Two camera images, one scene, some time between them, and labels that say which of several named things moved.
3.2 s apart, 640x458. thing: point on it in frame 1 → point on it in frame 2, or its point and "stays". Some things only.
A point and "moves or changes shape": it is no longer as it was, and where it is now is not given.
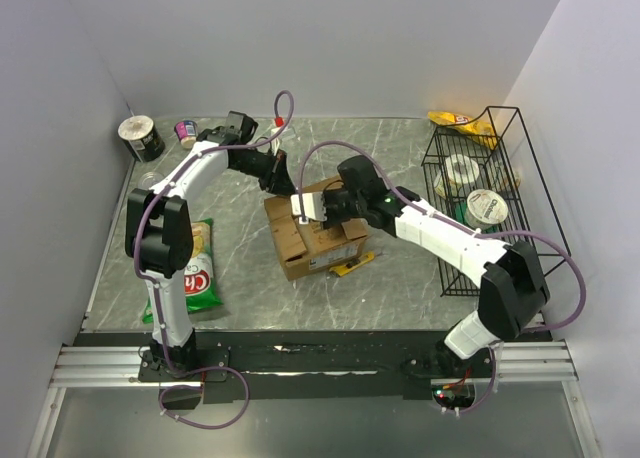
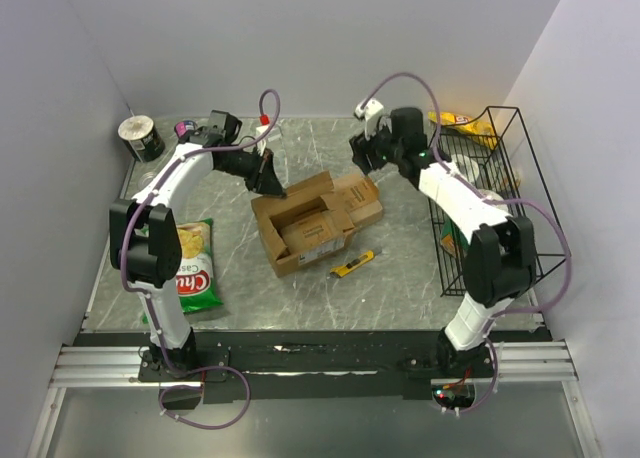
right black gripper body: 340,206 → 381,149
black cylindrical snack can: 141,138 stays
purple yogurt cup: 186,131 stays
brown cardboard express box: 309,248 moves or changes shape
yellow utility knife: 341,270 stays
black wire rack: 481,171 stays
